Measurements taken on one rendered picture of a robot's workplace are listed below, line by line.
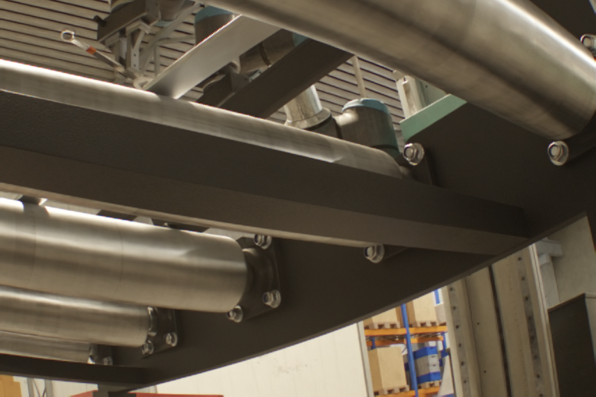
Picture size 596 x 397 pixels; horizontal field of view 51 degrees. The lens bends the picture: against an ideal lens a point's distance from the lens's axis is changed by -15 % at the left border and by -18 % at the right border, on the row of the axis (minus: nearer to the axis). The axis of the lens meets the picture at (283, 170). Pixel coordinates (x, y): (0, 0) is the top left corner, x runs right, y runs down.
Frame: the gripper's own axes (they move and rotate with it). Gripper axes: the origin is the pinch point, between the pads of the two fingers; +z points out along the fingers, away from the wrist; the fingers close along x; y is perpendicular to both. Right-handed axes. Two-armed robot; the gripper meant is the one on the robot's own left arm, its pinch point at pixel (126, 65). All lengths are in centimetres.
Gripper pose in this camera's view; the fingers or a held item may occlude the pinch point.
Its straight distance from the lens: 133.5
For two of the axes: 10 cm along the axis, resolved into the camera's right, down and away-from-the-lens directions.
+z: 1.4, 9.0, -4.1
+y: -4.9, -3.0, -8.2
